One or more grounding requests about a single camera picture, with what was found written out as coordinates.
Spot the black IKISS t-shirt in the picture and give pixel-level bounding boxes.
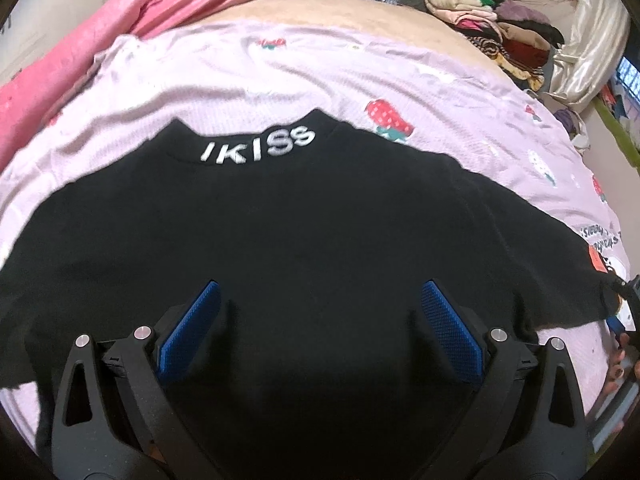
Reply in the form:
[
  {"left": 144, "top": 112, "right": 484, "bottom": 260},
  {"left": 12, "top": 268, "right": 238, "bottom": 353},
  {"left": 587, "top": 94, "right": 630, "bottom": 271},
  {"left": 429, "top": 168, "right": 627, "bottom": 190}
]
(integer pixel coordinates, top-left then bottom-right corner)
[{"left": 1, "top": 110, "right": 618, "bottom": 479}]

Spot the pile of folded clothes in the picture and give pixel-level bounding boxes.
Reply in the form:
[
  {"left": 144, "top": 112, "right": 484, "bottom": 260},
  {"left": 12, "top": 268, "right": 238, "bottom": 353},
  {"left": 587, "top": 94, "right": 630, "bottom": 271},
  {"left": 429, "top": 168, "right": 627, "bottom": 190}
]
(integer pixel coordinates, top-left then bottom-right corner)
[{"left": 424, "top": 0, "right": 565, "bottom": 93}]

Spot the right hand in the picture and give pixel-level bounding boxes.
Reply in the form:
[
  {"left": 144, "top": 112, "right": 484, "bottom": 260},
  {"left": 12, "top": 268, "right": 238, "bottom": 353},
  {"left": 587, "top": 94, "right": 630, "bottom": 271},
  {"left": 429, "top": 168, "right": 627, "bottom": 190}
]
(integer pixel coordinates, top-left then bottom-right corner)
[{"left": 600, "top": 332, "right": 639, "bottom": 398}]

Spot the pink quilt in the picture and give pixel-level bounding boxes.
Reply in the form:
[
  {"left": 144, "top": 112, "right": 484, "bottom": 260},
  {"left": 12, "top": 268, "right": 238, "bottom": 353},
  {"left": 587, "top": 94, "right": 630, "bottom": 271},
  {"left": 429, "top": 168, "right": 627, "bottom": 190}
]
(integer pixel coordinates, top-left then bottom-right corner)
[{"left": 1, "top": 0, "right": 250, "bottom": 167}]

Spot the lilac strawberry print blanket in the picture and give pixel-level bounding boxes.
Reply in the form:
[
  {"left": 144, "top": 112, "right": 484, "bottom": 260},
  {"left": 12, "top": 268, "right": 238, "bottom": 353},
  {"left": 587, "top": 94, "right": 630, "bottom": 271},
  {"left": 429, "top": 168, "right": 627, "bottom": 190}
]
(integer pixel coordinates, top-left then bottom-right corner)
[{"left": 1, "top": 21, "right": 628, "bottom": 456}]

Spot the cream satin curtain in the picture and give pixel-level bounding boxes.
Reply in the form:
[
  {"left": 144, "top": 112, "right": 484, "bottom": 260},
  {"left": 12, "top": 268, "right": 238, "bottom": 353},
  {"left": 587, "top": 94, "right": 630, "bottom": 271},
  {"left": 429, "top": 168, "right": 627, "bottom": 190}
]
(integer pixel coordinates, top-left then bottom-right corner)
[{"left": 549, "top": 0, "right": 631, "bottom": 113}]

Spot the beige bed sheet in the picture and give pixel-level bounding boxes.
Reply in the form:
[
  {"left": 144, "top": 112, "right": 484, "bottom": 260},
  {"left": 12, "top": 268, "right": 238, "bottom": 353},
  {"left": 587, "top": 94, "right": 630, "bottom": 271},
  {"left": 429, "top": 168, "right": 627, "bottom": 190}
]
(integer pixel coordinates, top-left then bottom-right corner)
[{"left": 200, "top": 0, "right": 506, "bottom": 79}]

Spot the white wardrobe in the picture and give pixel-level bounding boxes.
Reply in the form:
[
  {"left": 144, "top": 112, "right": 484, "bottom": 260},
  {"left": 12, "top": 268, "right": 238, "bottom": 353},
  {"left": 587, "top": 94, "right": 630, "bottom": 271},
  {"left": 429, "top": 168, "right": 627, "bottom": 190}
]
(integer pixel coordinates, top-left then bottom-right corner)
[{"left": 0, "top": 0, "right": 107, "bottom": 84}]

